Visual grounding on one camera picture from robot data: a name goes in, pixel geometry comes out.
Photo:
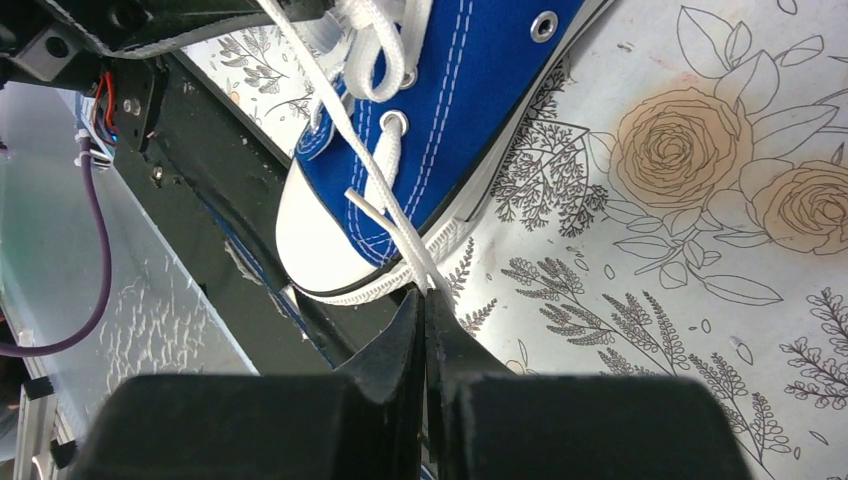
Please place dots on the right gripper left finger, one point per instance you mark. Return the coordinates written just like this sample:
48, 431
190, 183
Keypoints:
361, 421

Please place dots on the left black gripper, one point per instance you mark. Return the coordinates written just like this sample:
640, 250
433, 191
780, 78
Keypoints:
66, 44

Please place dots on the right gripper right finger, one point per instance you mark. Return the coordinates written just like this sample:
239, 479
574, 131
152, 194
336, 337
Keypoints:
487, 422

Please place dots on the blue canvas sneaker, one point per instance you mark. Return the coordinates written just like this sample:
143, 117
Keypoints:
414, 106

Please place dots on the floral patterned mat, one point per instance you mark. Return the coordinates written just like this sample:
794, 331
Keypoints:
674, 203

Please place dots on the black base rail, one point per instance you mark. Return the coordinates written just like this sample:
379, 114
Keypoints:
210, 181

